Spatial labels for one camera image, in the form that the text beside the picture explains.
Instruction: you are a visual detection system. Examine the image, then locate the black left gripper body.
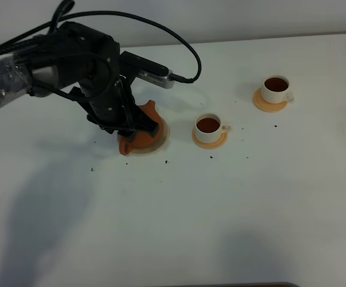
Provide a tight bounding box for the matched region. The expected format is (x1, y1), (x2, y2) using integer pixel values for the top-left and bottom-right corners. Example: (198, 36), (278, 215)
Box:
(69, 77), (139, 133)

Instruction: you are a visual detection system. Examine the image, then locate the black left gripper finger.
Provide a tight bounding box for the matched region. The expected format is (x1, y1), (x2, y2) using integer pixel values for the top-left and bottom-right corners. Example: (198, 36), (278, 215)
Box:
(132, 108), (160, 138)
(117, 130), (138, 143)

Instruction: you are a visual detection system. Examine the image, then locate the brown clay teapot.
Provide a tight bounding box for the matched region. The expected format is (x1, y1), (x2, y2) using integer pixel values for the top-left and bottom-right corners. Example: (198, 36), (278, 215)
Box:
(119, 100), (163, 155)

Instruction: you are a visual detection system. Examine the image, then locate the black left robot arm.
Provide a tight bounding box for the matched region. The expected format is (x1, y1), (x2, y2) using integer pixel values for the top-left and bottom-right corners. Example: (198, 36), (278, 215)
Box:
(0, 22), (160, 141)

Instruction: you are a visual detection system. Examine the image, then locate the beige round teapot coaster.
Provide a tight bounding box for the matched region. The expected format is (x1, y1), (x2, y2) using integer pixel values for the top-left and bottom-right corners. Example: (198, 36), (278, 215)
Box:
(130, 118), (170, 156)

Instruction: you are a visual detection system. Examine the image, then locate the near white teacup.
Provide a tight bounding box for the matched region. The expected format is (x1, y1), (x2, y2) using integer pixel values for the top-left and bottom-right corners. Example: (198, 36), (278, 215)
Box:
(193, 113), (232, 144)

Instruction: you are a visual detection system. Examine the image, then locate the white teacup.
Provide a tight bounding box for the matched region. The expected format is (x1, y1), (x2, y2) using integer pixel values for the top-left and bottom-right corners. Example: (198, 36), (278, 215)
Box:
(261, 75), (295, 104)
(193, 113), (232, 144)

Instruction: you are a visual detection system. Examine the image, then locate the near orange cup coaster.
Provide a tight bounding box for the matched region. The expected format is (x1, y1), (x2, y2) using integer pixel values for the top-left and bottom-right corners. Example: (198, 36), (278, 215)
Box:
(192, 131), (228, 149)

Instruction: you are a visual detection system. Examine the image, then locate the orange cup coaster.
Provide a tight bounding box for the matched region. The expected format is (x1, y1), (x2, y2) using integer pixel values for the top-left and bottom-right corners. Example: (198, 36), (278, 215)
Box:
(192, 131), (228, 149)
(253, 88), (288, 113)

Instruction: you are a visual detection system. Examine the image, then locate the far orange cup coaster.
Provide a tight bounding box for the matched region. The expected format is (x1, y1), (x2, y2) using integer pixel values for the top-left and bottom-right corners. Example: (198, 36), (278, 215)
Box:
(253, 88), (288, 113)

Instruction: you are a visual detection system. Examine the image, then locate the far white teacup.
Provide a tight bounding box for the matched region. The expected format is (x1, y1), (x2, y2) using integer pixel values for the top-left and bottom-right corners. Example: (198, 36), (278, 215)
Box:
(261, 75), (295, 104)

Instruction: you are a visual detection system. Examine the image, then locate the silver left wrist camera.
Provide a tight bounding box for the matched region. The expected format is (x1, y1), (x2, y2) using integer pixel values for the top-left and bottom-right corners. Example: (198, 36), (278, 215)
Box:
(119, 51), (174, 89)

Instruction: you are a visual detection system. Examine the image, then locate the black braided camera cable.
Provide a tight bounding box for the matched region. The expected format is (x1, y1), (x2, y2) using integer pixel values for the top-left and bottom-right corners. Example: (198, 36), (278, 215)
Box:
(0, 0), (203, 84)

